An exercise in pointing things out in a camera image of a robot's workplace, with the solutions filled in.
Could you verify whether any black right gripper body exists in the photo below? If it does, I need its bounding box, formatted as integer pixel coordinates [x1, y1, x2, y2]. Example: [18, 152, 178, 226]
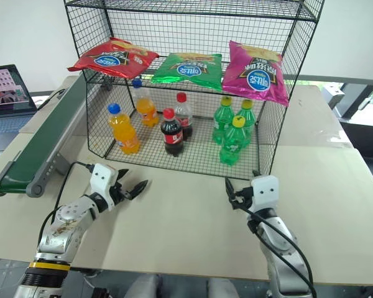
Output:
[229, 185, 255, 212]

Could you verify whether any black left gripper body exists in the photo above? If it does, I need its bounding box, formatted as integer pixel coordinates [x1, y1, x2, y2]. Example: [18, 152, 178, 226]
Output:
[110, 182, 135, 206]

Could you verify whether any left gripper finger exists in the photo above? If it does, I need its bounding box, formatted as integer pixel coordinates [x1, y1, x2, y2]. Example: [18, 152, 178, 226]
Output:
[129, 179, 150, 201]
[116, 168, 130, 187]

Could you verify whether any green conveyor belt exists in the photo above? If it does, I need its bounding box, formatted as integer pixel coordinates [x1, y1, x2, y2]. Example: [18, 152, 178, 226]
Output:
[0, 74, 88, 199]

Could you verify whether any green soda bottle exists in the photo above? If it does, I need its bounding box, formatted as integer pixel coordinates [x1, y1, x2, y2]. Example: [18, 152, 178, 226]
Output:
[234, 99, 257, 147]
[219, 115, 248, 167]
[211, 96, 236, 145]

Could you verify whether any orange soda bottle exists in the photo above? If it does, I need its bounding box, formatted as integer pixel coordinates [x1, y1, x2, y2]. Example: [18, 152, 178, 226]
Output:
[131, 78, 160, 128]
[107, 102, 142, 155]

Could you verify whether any cola bottle red cap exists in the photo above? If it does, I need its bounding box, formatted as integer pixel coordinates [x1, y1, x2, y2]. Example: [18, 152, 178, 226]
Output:
[173, 92, 195, 142]
[160, 107, 185, 158]

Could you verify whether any grey rounded shape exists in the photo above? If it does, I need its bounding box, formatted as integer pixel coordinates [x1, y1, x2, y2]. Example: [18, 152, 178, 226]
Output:
[206, 276, 241, 298]
[123, 273, 163, 298]

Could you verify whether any pink chip bag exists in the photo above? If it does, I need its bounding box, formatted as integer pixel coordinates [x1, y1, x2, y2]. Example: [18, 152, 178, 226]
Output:
[221, 40, 290, 108]

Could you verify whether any grey metal box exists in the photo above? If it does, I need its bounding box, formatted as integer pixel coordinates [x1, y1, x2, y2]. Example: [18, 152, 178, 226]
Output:
[322, 81, 346, 110]

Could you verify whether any red chip bag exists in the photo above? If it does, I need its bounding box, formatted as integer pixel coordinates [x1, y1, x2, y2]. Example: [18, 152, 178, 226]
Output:
[67, 37, 160, 80]

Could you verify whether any green chip bag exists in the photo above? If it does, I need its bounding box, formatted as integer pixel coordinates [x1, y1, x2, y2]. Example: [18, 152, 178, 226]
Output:
[150, 52, 223, 93]

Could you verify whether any open laptop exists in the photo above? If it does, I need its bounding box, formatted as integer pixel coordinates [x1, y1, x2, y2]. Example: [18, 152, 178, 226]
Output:
[0, 64, 39, 153]

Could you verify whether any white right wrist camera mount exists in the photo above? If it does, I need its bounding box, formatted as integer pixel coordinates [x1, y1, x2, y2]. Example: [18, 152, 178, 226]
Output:
[251, 174, 281, 214]

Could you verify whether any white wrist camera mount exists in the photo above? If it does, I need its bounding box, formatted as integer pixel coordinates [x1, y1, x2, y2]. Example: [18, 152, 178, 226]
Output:
[89, 163, 121, 209]
[251, 174, 281, 214]

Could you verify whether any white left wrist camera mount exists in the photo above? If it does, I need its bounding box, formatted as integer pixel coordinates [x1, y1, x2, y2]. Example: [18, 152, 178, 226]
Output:
[89, 163, 121, 209]

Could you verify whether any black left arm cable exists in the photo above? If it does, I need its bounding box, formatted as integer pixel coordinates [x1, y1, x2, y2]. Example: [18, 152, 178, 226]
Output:
[37, 160, 96, 249]

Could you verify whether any thin black table cable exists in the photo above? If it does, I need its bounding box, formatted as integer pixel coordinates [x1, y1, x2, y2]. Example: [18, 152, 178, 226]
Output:
[36, 89, 67, 111]

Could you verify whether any black wire mesh rack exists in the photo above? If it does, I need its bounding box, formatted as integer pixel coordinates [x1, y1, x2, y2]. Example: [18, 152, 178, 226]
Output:
[63, 0, 326, 181]

